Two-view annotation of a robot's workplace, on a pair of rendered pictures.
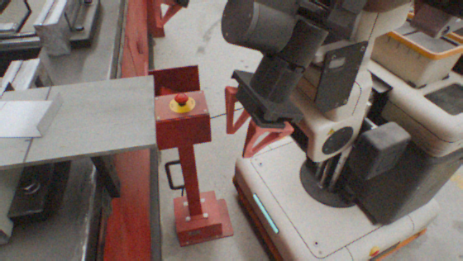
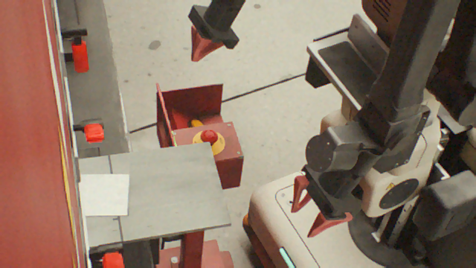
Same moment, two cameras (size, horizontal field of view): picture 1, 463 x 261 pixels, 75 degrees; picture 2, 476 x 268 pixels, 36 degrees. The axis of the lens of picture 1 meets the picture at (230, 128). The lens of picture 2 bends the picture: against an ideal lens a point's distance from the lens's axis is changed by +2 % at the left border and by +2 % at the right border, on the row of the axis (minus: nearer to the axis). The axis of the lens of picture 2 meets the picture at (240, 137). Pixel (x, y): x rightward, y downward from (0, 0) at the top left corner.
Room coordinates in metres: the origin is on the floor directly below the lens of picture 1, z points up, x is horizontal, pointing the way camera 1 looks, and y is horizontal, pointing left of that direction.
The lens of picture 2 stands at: (-0.36, 0.21, 2.05)
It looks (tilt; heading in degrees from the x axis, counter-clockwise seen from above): 51 degrees down; 352
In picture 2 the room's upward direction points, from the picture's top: 8 degrees clockwise
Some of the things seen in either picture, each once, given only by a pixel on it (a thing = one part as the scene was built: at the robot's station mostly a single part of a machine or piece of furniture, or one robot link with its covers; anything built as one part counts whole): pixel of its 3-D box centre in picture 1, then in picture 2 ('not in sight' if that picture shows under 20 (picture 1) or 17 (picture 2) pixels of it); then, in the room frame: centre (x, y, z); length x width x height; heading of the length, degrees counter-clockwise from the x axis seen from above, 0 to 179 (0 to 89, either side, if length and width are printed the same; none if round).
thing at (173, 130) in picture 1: (178, 102); (198, 135); (0.69, 0.16, 0.75); 0.20 x 0.16 x 0.18; 13
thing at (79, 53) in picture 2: not in sight; (75, 50); (0.50, 0.37, 1.20); 0.04 x 0.02 x 0.10; 101
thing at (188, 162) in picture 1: (189, 174); (193, 220); (0.69, 0.16, 0.39); 0.05 x 0.05 x 0.54; 13
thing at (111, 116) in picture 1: (73, 117); (146, 193); (0.36, 0.26, 1.00); 0.26 x 0.18 x 0.01; 101
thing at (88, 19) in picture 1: (87, 20); (64, 10); (0.94, 0.47, 0.89); 0.30 x 0.05 x 0.03; 11
